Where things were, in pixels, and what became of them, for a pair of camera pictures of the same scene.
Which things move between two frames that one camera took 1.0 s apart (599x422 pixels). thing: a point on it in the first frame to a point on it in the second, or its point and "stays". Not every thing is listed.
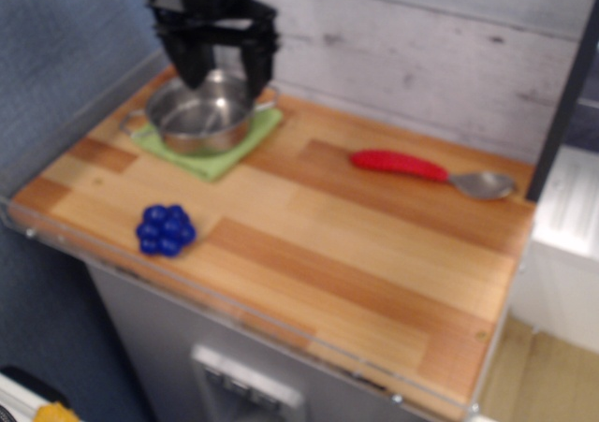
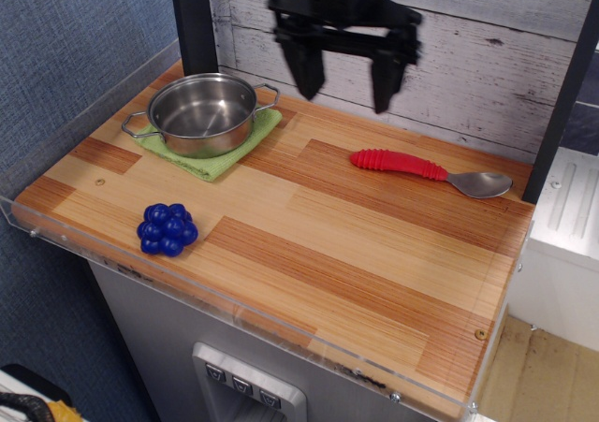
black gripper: [214, 8] to [343, 11]
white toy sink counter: [556, 288] stays
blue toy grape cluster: [165, 229] stays
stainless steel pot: [205, 120] stays
